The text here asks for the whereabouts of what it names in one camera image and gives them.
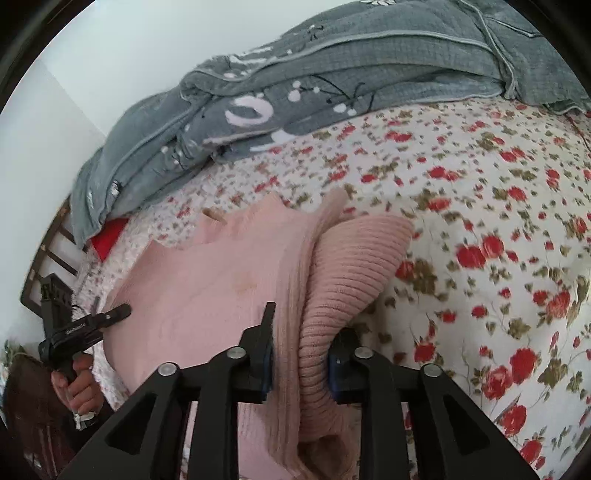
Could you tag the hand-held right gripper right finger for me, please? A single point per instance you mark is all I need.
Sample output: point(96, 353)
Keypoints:
point(337, 364)

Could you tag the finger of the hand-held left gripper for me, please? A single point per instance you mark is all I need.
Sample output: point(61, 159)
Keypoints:
point(115, 315)

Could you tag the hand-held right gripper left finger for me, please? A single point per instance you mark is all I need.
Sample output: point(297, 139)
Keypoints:
point(265, 369)

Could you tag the pink knit sweater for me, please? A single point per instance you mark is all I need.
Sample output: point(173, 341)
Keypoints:
point(221, 277)

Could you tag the person's left hand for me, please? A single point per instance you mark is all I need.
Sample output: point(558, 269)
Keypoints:
point(81, 392)

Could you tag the red cloth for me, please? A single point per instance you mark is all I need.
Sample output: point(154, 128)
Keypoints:
point(108, 237)

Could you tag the floral quilted bed sheet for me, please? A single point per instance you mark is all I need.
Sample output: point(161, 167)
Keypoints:
point(485, 207)

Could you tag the grey floral blanket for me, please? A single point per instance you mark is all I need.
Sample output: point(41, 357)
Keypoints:
point(346, 60)

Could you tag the wooden bed headboard rail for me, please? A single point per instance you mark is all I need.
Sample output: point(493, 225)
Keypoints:
point(33, 284)

